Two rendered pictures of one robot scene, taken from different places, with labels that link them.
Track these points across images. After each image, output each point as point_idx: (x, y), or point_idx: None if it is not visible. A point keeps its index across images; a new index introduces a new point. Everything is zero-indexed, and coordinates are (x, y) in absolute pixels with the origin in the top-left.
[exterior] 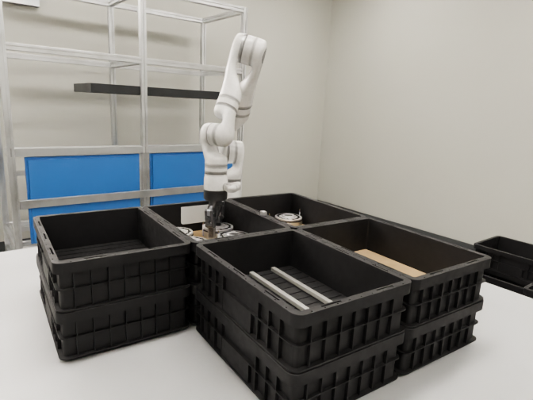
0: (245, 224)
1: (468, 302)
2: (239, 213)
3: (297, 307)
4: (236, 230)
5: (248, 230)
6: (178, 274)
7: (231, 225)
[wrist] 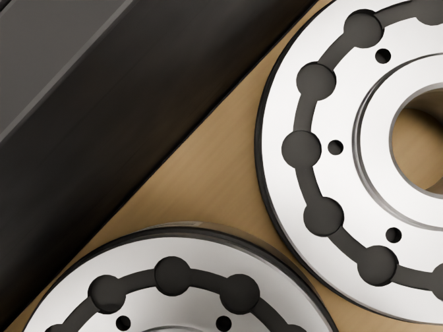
0: (203, 58)
1: None
2: (51, 161)
3: None
4: (267, 159)
5: (262, 19)
6: None
7: (109, 262)
